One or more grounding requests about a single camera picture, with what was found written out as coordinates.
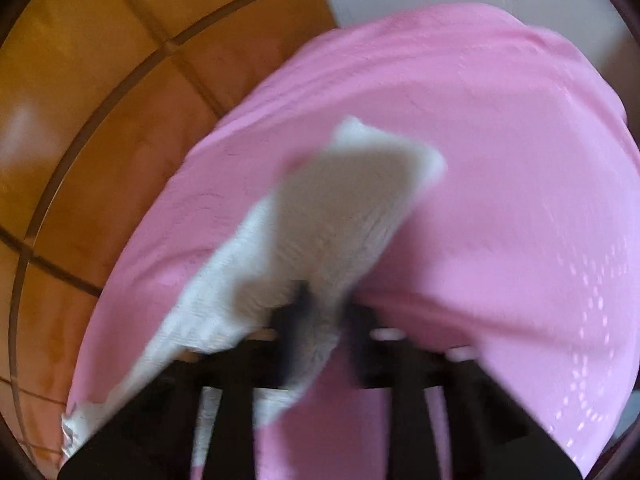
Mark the white knit cloth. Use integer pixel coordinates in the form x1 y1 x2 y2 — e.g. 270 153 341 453
60 116 447 461

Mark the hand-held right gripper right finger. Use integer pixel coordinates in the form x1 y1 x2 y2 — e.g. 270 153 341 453
344 304 584 480

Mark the pink blanket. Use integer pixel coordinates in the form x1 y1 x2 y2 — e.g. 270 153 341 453
65 2 640 480

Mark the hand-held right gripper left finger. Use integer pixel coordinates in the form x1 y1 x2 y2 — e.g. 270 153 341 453
57 282 315 480

